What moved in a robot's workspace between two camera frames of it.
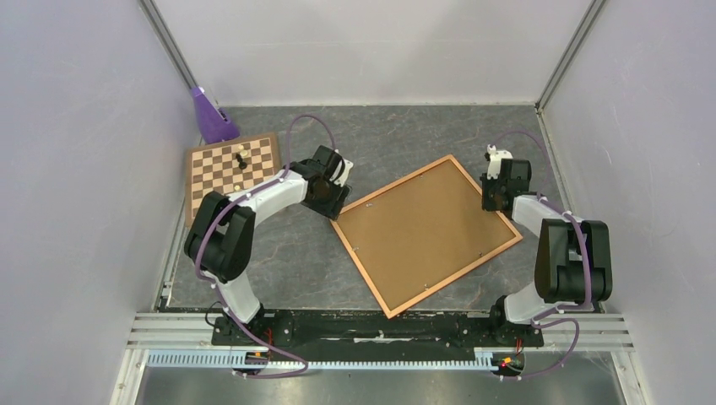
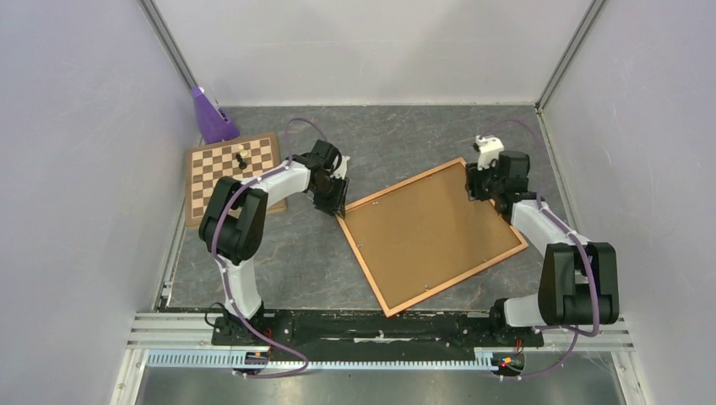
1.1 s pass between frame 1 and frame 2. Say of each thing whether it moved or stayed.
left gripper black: stayed
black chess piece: stayed
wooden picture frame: moved
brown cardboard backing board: stayed
